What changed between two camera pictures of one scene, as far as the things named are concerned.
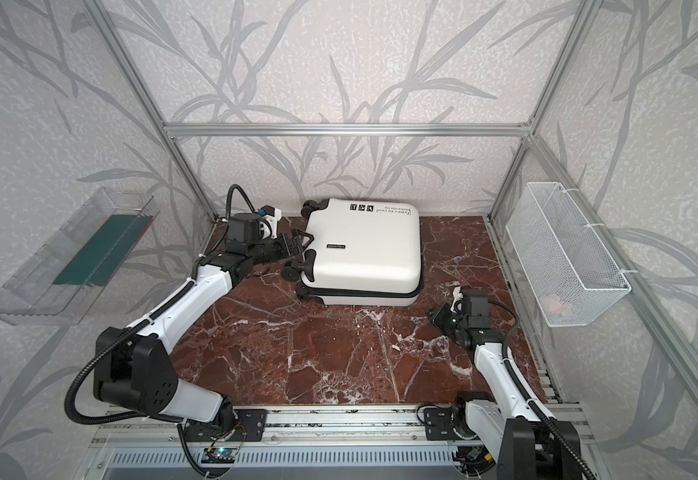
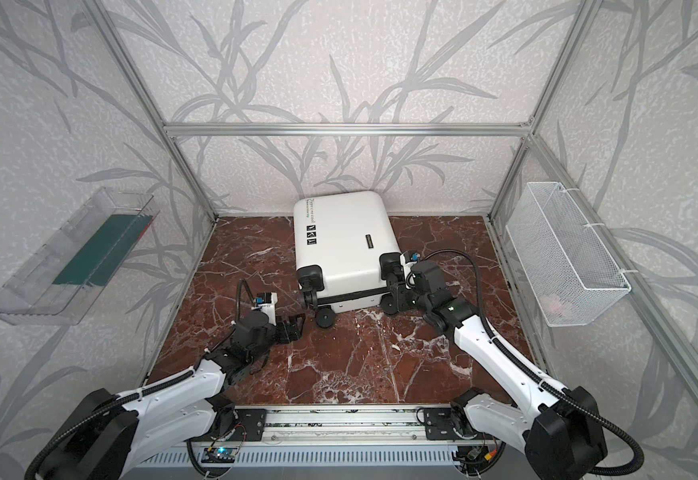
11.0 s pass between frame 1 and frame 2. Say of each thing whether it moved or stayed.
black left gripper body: moved
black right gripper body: moved
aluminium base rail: stayed
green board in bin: stayed
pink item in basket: stayed
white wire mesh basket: stayed
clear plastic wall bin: stayed
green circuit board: stayed
